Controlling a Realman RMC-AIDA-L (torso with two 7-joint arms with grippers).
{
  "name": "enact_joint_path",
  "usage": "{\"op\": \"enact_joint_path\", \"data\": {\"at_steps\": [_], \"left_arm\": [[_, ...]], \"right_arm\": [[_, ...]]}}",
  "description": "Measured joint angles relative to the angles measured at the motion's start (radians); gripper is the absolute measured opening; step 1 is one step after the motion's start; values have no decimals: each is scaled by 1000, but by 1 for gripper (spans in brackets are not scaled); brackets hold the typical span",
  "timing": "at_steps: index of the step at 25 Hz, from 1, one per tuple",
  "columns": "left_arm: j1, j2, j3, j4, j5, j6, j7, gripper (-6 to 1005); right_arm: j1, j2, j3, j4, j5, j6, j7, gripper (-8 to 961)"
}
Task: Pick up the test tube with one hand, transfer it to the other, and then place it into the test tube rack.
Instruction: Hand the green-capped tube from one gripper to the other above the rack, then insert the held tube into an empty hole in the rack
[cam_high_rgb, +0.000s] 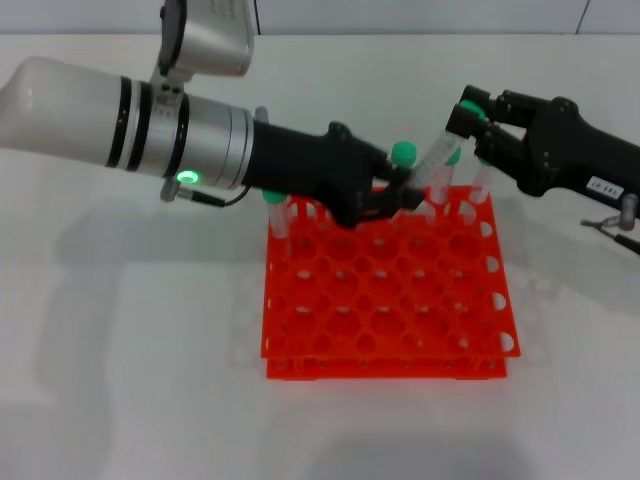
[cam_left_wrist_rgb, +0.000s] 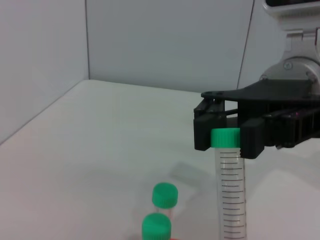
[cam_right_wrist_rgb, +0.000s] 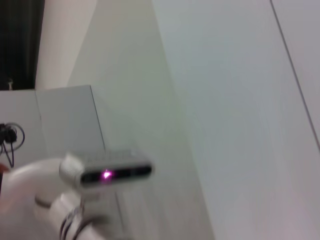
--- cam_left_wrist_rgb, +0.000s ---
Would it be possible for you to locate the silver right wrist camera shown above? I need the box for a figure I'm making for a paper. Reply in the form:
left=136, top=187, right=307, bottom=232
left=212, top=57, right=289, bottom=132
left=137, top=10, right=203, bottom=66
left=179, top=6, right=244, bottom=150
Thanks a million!
left=263, top=0, right=320, bottom=32

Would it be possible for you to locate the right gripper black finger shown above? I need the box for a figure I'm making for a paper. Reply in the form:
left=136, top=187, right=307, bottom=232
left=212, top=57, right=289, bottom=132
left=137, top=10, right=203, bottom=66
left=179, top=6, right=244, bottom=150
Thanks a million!
left=192, top=98, right=227, bottom=152

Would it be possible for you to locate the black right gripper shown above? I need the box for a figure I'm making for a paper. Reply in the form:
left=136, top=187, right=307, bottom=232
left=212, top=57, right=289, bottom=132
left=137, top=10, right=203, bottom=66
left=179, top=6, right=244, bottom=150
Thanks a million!
left=201, top=79, right=320, bottom=160

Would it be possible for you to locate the green capped clear test tube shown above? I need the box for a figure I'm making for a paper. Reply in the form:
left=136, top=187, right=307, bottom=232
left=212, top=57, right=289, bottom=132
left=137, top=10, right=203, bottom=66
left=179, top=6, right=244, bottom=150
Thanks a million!
left=141, top=212, right=172, bottom=240
left=210, top=128, right=248, bottom=240
left=151, top=182, right=180, bottom=220

